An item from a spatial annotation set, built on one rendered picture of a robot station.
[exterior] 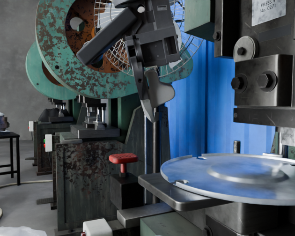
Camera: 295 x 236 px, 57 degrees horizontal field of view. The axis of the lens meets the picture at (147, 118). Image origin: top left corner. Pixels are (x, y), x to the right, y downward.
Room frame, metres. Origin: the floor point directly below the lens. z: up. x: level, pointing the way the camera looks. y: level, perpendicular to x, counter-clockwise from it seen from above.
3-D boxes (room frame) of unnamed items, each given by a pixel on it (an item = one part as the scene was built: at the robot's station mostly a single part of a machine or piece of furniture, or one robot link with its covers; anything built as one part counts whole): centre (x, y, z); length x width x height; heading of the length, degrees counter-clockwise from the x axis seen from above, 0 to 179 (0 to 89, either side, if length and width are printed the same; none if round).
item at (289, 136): (0.51, -0.27, 0.84); 0.05 x 0.03 x 0.04; 24
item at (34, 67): (3.82, 0.89, 0.87); 1.53 x 0.99 x 1.74; 117
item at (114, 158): (0.71, 0.06, 0.72); 0.07 x 0.06 x 0.08; 114
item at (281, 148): (0.61, -0.31, 0.81); 0.02 x 0.02 x 0.14
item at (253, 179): (0.46, -0.17, 0.78); 0.29 x 0.29 x 0.01
